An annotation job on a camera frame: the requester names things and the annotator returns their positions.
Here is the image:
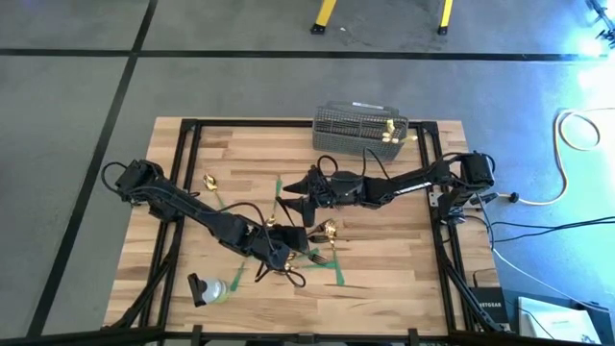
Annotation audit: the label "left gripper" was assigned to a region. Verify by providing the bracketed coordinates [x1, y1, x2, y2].
[234, 221, 311, 284]

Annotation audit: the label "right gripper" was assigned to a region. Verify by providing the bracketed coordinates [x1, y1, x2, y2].
[282, 170, 369, 228]

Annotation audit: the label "grey mesh cutlery basket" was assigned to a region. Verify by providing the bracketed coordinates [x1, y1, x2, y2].
[311, 100, 410, 162]

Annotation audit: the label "clear spray bottle black cap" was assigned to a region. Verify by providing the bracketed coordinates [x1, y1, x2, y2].
[186, 272, 231, 309]

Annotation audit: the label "pile of gold cutlery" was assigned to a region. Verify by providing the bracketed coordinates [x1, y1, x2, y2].
[103, 117, 508, 346]

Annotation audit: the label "yellow stepladder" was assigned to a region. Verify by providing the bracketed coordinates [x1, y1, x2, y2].
[309, 0, 455, 37]

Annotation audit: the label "white cardboard box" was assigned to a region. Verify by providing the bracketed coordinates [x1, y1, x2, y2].
[517, 296, 603, 345]

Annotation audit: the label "black tripod stand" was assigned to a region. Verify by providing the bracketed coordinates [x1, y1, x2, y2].
[584, 0, 615, 45]

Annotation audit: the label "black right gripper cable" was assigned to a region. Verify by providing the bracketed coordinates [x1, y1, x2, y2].
[315, 146, 391, 183]

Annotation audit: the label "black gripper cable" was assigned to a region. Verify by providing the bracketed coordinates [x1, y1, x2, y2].
[196, 200, 308, 288]
[315, 146, 391, 183]

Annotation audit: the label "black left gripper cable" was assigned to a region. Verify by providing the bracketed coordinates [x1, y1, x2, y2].
[196, 200, 308, 288]

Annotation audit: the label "black network switch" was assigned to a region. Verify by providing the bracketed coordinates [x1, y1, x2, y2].
[468, 285, 510, 328]

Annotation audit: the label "black floor cables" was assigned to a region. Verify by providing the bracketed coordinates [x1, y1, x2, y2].
[484, 214, 615, 245]

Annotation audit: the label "cream coiled floor cable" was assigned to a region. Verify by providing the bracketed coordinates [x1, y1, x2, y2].
[517, 108, 615, 208]

